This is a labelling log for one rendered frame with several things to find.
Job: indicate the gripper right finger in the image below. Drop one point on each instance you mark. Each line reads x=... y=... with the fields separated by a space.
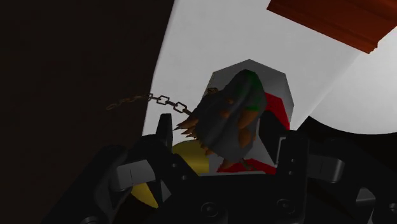
x=293 y=155

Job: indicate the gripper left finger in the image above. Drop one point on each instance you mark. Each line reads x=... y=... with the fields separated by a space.
x=105 y=189

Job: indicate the white and red box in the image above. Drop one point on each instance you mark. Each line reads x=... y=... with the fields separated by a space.
x=279 y=86

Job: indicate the yellow round object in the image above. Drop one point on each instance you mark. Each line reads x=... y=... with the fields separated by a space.
x=193 y=155

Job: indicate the red-brown wooden furniture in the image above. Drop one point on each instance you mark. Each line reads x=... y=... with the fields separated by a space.
x=341 y=18

